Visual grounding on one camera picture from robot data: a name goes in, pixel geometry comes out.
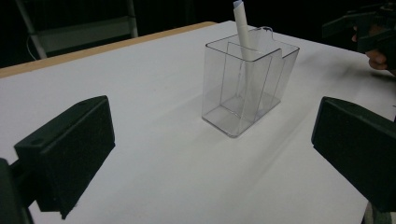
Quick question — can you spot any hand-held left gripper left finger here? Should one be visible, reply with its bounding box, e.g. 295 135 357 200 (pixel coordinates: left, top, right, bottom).
13 94 117 220

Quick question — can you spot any white metal stand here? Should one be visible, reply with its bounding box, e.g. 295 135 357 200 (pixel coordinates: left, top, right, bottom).
14 0 140 61

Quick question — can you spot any clear plastic organizer box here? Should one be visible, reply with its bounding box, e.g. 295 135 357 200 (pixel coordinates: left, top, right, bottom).
201 25 301 139

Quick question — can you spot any white pen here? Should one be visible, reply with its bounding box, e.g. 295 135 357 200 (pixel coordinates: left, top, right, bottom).
233 0 260 62

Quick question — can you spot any wooden table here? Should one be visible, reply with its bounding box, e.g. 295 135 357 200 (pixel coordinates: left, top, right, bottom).
0 21 218 79

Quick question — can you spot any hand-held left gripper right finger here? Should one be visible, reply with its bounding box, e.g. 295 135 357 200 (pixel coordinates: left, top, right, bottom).
310 95 396 215

